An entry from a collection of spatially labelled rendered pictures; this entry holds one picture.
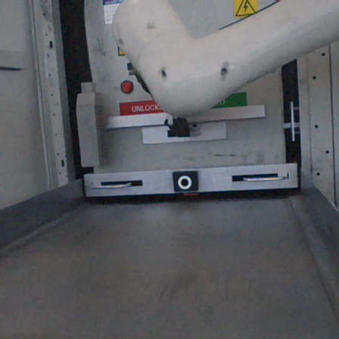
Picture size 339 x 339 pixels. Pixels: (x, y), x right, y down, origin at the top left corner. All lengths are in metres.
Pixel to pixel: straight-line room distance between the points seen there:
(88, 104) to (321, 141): 0.54
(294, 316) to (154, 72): 0.38
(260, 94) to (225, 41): 0.45
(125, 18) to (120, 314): 0.43
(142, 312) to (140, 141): 0.69
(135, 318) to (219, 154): 0.68
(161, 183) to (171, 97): 0.51
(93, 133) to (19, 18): 0.34
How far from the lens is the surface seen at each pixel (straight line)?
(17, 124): 1.13
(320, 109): 1.06
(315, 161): 1.06
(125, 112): 1.14
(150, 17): 0.69
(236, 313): 0.48
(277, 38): 0.68
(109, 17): 1.17
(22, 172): 1.13
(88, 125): 1.05
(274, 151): 1.10
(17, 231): 0.88
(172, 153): 1.11
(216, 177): 1.09
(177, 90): 0.62
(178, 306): 0.50
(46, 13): 1.19
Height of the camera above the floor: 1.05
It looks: 7 degrees down
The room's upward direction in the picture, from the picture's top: 4 degrees counter-clockwise
